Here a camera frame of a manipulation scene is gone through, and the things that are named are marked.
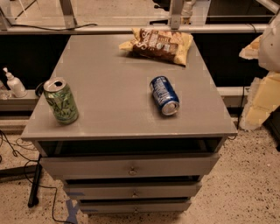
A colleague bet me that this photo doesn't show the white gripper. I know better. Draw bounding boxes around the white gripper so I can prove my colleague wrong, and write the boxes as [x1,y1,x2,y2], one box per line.
[239,13,280,130]

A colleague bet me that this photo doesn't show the green soda can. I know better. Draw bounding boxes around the green soda can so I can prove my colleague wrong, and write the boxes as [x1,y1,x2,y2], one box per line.
[43,77,79,124]

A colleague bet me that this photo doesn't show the blue soda can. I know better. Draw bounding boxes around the blue soda can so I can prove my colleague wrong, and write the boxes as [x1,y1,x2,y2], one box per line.
[150,76,179,116]

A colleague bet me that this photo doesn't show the brown yellow chip bag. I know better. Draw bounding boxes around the brown yellow chip bag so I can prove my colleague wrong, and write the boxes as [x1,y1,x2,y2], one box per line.
[119,28,193,66]

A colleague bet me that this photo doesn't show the grey drawer cabinet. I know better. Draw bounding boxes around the grey drawer cabinet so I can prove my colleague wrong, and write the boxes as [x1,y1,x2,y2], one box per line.
[23,35,236,206]

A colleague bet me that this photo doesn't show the grey top drawer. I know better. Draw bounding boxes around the grey top drawer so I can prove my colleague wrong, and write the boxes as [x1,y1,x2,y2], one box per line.
[40,153,220,179]

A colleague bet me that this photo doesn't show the grey drawer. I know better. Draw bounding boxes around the grey drawer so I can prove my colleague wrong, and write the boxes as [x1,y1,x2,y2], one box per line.
[40,153,220,179]
[64,182,202,200]
[80,199,191,214]

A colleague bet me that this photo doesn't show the grey middle drawer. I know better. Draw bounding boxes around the grey middle drawer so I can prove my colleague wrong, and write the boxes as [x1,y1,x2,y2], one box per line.
[64,182,202,200]

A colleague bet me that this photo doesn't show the grey bottom drawer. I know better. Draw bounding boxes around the grey bottom drawer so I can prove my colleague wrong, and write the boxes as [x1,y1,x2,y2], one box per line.
[80,199,191,214]

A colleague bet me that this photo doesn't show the blue floor tape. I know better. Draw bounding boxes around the blue floor tape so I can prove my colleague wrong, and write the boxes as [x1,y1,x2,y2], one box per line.
[65,199,79,224]

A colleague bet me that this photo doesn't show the white pump bottle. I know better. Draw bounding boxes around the white pump bottle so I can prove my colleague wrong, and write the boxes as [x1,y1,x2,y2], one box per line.
[3,67,27,98]

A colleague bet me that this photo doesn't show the black stand leg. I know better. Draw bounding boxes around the black stand leg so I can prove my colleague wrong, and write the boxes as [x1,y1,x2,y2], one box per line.
[27,156,42,208]

